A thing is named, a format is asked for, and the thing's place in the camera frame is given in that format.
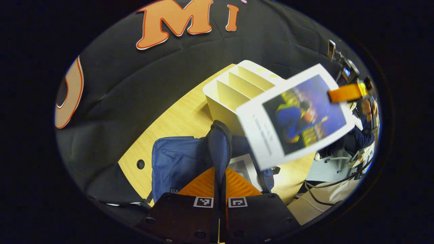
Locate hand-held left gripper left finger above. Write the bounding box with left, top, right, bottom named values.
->
left=137, top=166, right=219, bottom=244

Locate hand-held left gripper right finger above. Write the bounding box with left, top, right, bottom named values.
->
left=220, top=167, right=301, bottom=244

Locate white book blue spine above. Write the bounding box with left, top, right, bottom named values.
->
left=236, top=63, right=356, bottom=171

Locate black floor cable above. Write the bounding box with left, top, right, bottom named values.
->
left=304, top=159, right=373, bottom=206

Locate white bookshelf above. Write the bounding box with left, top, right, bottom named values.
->
left=202, top=60, right=285, bottom=136

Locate blue schoolbag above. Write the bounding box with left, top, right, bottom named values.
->
left=151, top=120, right=275, bottom=204

